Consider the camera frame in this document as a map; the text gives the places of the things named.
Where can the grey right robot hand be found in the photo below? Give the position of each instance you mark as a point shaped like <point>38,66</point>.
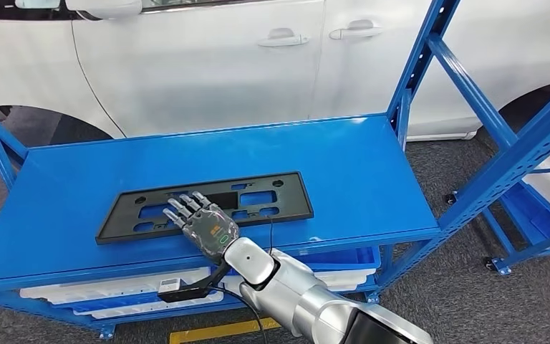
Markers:
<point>211,232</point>

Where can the black plastic plate frame part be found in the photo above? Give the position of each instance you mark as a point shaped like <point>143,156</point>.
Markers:
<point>296,199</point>

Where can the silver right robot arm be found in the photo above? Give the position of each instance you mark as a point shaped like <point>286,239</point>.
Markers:
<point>303,294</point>

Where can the blue steel shelf rack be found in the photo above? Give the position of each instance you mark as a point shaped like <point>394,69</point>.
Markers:
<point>208,156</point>

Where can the blue wheeled shelf rack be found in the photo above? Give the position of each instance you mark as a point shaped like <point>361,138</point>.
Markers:
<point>500,266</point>

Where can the blue plastic crate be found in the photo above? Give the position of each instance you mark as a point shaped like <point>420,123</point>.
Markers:
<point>351,259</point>

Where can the white car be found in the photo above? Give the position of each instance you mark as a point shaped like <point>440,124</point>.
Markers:
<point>199,71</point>

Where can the black car wheel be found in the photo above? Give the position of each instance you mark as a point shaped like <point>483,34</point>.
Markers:
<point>66,128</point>
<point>531,104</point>

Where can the white car side mirror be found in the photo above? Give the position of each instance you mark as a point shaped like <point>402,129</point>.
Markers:
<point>104,8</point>

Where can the blue plastic bin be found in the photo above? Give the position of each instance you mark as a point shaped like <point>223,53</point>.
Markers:
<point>526,213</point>

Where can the pale wrist camera black mount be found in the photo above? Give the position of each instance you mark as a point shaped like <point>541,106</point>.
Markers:
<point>168,286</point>

